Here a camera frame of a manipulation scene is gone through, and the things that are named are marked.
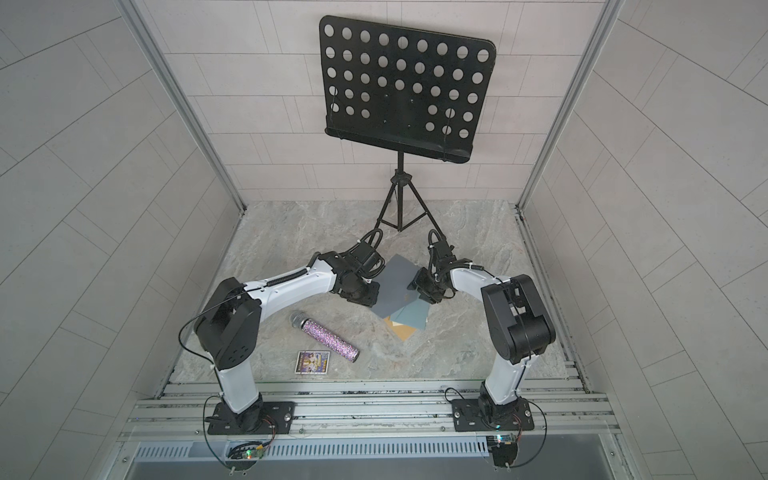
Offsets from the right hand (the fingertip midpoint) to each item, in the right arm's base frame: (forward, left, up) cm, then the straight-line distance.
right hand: (412, 287), depth 93 cm
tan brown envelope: (-13, +4, -3) cm, 14 cm away
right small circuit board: (-42, -18, -3) cm, 46 cm away
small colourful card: (-21, +28, 0) cm, 35 cm away
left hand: (-5, +10, +3) cm, 12 cm away
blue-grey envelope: (-8, 0, -2) cm, 9 cm away
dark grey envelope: (-2, +6, +1) cm, 6 cm away
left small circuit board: (-39, +40, +1) cm, 56 cm away
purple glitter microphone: (-15, +26, +2) cm, 30 cm away
